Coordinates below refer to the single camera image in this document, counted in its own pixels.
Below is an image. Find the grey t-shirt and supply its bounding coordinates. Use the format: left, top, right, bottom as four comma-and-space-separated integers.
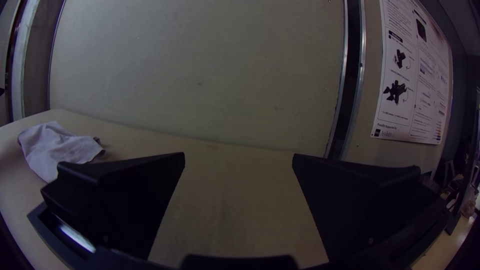
16, 120, 107, 184

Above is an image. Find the white printed poster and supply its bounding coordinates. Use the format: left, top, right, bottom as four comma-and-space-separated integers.
370, 0, 454, 146

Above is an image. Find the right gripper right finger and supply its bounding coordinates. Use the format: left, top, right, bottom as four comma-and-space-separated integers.
291, 152, 449, 264

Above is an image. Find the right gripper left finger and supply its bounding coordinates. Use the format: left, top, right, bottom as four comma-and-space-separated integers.
40, 151, 187, 261

